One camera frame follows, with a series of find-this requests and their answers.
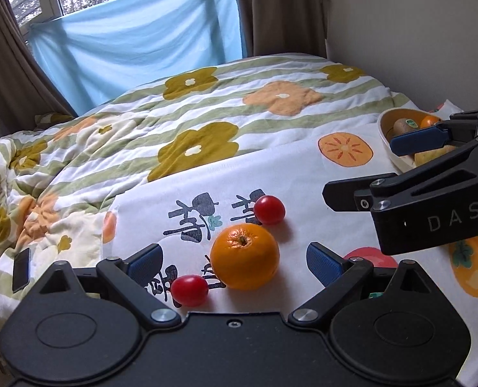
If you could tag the red cherry tomato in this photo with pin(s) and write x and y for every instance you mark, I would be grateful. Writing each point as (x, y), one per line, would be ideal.
(269, 209)
(189, 290)

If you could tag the white fruit bowl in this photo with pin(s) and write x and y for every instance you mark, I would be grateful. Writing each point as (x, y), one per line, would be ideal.
(383, 129)

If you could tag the brown kiwi with sticker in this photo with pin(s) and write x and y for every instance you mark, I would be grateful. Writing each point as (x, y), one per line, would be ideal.
(403, 127)

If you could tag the black phone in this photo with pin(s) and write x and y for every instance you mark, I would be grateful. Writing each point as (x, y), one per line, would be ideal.
(21, 270)

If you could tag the flower print striped blanket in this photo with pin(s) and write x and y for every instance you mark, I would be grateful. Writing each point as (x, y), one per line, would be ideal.
(142, 121)

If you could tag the reddish yellow apple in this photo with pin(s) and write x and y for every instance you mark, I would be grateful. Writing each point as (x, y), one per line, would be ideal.
(432, 154)

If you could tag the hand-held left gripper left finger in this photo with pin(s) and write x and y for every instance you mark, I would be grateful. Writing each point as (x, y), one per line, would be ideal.
(146, 265)

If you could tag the light blue curtain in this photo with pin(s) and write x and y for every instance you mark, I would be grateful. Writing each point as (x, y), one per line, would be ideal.
(142, 36)

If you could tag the white persimmon print cloth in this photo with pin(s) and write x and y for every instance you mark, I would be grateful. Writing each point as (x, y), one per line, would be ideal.
(303, 161)

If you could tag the small tangerine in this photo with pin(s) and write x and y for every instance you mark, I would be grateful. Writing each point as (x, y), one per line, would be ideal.
(429, 121)

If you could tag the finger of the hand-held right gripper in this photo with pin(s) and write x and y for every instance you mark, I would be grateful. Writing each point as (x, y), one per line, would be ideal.
(343, 195)
(416, 140)

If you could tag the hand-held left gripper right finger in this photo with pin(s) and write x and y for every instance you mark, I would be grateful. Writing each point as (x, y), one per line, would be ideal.
(323, 265)

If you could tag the brown curtain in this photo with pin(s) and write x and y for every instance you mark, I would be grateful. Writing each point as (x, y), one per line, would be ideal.
(279, 8)
(5, 68)

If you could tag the large orange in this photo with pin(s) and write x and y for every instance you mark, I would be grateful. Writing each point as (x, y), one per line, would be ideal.
(245, 258)

